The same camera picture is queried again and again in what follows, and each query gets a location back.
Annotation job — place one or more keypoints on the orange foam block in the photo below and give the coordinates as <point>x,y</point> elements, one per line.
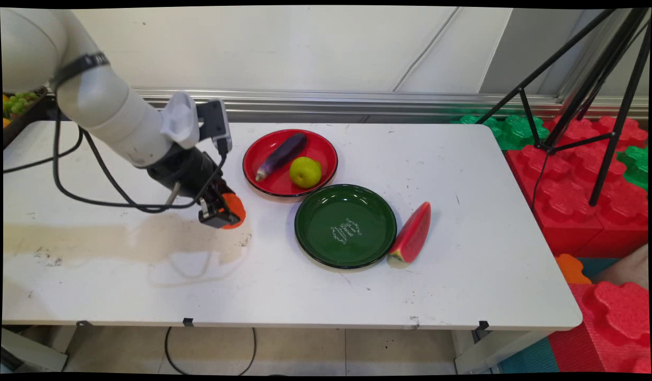
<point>571,269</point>

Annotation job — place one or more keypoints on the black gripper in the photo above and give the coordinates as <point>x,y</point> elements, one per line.
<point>186,172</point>

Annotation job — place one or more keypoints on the dark green round plate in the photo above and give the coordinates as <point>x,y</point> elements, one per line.
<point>320,211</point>

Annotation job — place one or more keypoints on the teal foam floor mat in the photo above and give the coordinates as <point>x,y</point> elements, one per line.
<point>527,360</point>

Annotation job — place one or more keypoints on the green toy apple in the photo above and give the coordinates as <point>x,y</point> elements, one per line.
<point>306,172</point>

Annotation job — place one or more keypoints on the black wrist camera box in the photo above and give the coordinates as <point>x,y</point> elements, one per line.
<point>216,121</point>

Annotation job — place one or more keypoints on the purple toy eggplant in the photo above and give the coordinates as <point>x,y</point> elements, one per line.
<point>283,154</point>

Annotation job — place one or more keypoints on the green foam block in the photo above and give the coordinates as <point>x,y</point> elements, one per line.
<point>511,132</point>
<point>637,166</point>

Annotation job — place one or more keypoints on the white table leg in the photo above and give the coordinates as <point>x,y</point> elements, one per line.
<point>490,352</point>
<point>32,349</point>

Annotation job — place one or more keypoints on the orange toy tangerine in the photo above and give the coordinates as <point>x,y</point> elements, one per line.
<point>236,207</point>

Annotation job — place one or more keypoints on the black tripod stand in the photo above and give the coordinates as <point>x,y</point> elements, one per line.
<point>612,69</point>

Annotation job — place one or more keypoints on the aluminium wall rail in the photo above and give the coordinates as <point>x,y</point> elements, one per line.
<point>410,100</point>

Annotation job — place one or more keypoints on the large red foam block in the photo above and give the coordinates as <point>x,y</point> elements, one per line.
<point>590,129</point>
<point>569,201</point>
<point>612,328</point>

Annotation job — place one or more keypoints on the dark wicker basket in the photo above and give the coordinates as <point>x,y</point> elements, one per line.
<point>24,121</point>

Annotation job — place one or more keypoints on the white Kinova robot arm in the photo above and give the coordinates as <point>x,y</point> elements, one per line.
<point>109,106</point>

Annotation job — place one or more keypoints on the green toy grapes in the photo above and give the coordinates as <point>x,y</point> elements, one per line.
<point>18,103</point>

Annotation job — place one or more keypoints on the red toy watermelon slice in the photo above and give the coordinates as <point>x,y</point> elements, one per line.
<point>413,235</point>

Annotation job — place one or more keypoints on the red round plate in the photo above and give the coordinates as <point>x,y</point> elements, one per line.
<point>283,185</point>

